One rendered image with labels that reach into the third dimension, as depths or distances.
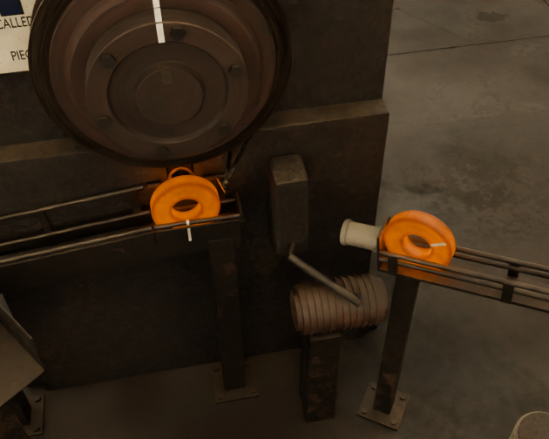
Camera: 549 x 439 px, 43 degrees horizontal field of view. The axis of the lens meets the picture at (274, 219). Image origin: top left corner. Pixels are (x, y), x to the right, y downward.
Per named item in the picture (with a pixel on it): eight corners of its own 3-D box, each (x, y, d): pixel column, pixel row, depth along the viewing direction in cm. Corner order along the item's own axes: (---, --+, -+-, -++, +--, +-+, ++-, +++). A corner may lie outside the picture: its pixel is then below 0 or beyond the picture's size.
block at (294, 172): (267, 226, 175) (265, 153, 158) (299, 222, 176) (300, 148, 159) (275, 258, 168) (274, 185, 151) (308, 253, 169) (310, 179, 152)
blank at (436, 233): (407, 265, 161) (402, 275, 159) (376, 213, 155) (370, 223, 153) (468, 260, 150) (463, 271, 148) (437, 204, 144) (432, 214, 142)
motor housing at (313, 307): (288, 390, 206) (288, 273, 168) (360, 377, 209) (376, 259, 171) (297, 430, 197) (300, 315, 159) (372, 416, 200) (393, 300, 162)
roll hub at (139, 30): (102, 151, 132) (69, 16, 112) (248, 132, 136) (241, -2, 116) (102, 171, 128) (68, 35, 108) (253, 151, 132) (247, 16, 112)
